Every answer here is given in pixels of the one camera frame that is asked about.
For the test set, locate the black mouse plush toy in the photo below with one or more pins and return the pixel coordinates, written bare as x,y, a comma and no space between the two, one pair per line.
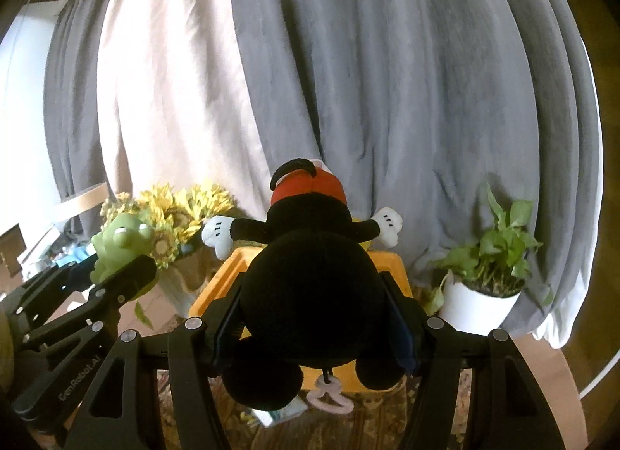
310,285

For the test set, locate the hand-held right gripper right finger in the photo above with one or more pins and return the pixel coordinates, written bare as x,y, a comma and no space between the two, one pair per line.
404,338

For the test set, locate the blue cloth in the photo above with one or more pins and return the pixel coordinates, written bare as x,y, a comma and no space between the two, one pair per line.
72,256

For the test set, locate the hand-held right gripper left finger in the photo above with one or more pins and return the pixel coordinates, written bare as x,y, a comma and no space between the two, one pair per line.
193,348

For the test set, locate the green plant in white pot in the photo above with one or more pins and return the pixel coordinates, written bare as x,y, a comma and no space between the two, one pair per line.
477,302

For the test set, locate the orange plastic crate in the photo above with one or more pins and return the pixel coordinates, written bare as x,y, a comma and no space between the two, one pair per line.
213,295

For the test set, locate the small green frog plush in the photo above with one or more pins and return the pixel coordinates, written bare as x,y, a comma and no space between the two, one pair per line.
121,241

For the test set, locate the small white card packet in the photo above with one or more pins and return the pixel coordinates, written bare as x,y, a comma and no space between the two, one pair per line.
281,415

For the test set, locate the white hoop stand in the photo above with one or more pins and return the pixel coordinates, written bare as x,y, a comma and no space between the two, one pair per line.
598,372

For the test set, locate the grey ribbed vase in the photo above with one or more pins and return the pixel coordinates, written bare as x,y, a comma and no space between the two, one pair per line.
186,283

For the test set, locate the sunflower bouquet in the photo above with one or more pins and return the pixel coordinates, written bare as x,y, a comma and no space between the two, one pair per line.
189,207

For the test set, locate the grey curtain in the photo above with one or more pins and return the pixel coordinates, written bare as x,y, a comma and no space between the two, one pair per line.
72,115
411,67

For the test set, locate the beige curtain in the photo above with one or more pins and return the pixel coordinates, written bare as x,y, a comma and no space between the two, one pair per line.
169,82

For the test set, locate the patterned rug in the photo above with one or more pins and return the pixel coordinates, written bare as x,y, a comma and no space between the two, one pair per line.
387,423

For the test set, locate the beige curtain tie strip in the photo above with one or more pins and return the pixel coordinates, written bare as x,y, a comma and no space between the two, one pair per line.
82,200

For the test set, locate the white sheer curtain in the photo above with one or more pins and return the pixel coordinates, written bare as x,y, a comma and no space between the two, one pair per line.
576,295

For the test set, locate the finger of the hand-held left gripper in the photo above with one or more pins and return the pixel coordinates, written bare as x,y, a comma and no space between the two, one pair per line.
72,270
131,278

